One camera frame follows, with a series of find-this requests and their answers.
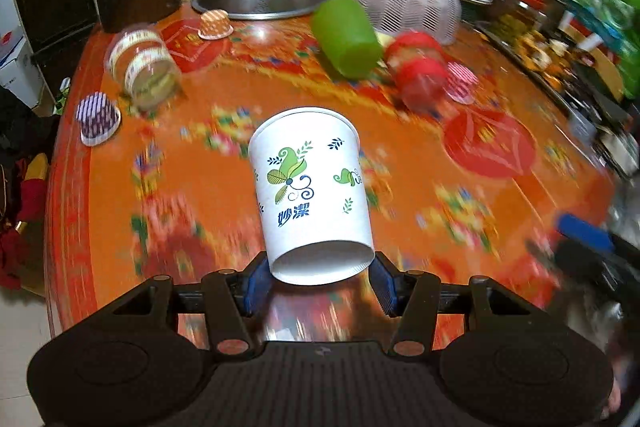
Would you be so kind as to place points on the white printed paper cup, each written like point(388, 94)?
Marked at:
point(311, 196)

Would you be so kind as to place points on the red-banded glass jar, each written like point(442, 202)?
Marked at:
point(418, 69)

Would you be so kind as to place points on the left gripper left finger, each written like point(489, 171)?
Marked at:
point(230, 298)

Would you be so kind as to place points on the green plastic cup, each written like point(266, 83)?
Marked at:
point(346, 37)

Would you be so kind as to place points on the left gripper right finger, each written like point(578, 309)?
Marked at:
point(411, 297)

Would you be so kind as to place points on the red dotted cupcake liner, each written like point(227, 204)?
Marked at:
point(461, 83)

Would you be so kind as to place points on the orange cupcake liner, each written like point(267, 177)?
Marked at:
point(215, 25)

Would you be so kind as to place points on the purple dotted cupcake liner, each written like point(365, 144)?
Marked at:
point(98, 117)

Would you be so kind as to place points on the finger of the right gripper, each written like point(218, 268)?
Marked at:
point(578, 230)

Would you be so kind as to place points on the yellow-banded glass jar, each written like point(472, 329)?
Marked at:
point(138, 59)

